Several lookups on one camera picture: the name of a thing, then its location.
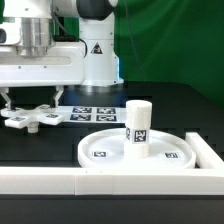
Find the white cross-shaped table base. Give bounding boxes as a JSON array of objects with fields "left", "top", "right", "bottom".
[{"left": 0, "top": 105, "right": 65, "bottom": 134}]

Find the white round table top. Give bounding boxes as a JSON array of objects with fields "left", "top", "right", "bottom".
[{"left": 78, "top": 128, "right": 196, "bottom": 170}]

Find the white L-shaped fence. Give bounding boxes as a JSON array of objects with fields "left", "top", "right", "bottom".
[{"left": 0, "top": 132, "right": 224, "bottom": 196}]

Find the white marker sheet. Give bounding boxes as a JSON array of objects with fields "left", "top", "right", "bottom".
[{"left": 56, "top": 106, "right": 126, "bottom": 124}]

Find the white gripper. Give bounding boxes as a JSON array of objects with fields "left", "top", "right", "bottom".
[{"left": 0, "top": 42, "right": 85, "bottom": 110}]

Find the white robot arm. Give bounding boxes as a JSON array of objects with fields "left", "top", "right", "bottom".
[{"left": 0, "top": 0, "right": 123, "bottom": 110}]

